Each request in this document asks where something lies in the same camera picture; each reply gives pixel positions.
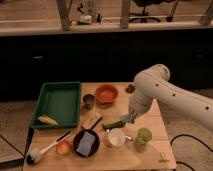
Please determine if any green plastic tray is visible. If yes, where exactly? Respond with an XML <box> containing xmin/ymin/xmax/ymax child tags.
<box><xmin>31</xmin><ymin>82</ymin><xmax>81</xmax><ymax>129</ymax></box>

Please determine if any blue sponge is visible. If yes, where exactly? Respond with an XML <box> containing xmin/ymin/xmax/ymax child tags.
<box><xmin>77</xmin><ymin>131</ymin><xmax>95</xmax><ymax>157</ymax></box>

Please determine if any black floor cable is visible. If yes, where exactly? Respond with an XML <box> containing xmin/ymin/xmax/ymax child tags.
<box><xmin>170</xmin><ymin>133</ymin><xmax>213</xmax><ymax>171</ymax></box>

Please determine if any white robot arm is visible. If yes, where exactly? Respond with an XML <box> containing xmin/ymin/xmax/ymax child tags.
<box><xmin>129</xmin><ymin>64</ymin><xmax>213</xmax><ymax>132</ymax></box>

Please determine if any black office chair base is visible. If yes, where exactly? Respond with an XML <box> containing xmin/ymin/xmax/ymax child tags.
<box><xmin>129</xmin><ymin>0</ymin><xmax>160</xmax><ymax>23</ymax></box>

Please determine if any small metal cup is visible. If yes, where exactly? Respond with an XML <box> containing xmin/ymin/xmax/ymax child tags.
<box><xmin>83</xmin><ymin>94</ymin><xmax>95</xmax><ymax>110</ymax></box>

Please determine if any wooden table leg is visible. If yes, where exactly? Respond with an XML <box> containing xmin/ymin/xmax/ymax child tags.
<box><xmin>56</xmin><ymin>0</ymin><xmax>73</xmax><ymax>31</ymax></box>
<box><xmin>120</xmin><ymin>0</ymin><xmax>131</xmax><ymax>29</ymax></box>

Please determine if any black frying pan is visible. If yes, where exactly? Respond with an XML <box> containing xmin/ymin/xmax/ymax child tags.
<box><xmin>73</xmin><ymin>119</ymin><xmax>101</xmax><ymax>158</ymax></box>

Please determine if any brown grape bunch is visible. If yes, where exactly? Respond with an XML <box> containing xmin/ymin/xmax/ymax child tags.
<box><xmin>125</xmin><ymin>84</ymin><xmax>135</xmax><ymax>94</ymax></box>

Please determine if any wooden table leg middle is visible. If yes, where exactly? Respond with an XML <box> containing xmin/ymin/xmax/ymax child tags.
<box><xmin>120</xmin><ymin>0</ymin><xmax>131</xmax><ymax>29</ymax></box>

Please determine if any wooden table leg left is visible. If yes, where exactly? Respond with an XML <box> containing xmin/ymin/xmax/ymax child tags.
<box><xmin>56</xmin><ymin>0</ymin><xmax>73</xmax><ymax>31</ymax></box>

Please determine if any yellow corn cob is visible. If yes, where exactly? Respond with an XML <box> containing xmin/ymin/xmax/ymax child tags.
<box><xmin>38</xmin><ymin>115</ymin><xmax>58</xmax><ymax>125</ymax></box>

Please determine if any white dish brush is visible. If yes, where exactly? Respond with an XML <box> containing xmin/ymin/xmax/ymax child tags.
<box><xmin>26</xmin><ymin>131</ymin><xmax>71</xmax><ymax>165</ymax></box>

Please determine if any white paper cup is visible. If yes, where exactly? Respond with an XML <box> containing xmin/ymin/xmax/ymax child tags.
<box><xmin>107</xmin><ymin>128</ymin><xmax>125</xmax><ymax>148</ymax></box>

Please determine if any grey towel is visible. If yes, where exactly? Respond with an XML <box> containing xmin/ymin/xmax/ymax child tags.
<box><xmin>120</xmin><ymin>114</ymin><xmax>132</xmax><ymax>123</ymax></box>

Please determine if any red peach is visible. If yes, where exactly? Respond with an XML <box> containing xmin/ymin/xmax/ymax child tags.
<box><xmin>56</xmin><ymin>140</ymin><xmax>71</xmax><ymax>155</ymax></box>

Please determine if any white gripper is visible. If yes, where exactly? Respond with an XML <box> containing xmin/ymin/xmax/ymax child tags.
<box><xmin>128</xmin><ymin>95</ymin><xmax>153</xmax><ymax>124</ymax></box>

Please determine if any metal spoon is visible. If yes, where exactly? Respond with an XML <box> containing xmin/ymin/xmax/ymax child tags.
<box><xmin>125</xmin><ymin>135</ymin><xmax>136</xmax><ymax>141</ymax></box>

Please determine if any green cucumber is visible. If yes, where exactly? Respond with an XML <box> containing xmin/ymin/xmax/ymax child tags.
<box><xmin>102</xmin><ymin>121</ymin><xmax>125</xmax><ymax>130</ymax></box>

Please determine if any orange bowl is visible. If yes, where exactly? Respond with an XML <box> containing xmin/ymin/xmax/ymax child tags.
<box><xmin>95</xmin><ymin>84</ymin><xmax>118</xmax><ymax>104</ymax></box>

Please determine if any green apple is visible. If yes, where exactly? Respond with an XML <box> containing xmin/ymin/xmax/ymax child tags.
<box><xmin>137</xmin><ymin>128</ymin><xmax>152</xmax><ymax>144</ymax></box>

